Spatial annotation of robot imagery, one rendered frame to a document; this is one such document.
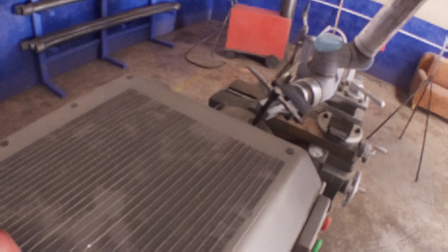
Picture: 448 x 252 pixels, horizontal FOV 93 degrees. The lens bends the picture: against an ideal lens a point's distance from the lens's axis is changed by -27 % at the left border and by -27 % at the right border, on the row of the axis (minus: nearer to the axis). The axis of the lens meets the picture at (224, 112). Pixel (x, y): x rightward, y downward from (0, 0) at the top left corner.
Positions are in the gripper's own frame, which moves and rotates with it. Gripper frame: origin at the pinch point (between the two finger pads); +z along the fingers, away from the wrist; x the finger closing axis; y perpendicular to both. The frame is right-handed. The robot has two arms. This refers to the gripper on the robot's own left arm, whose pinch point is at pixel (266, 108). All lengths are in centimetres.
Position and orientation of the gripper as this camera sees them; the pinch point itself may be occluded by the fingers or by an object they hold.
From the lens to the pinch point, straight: 72.3
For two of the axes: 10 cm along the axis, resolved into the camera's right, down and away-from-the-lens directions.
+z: -7.3, 2.5, -6.4
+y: 3.6, -6.5, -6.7
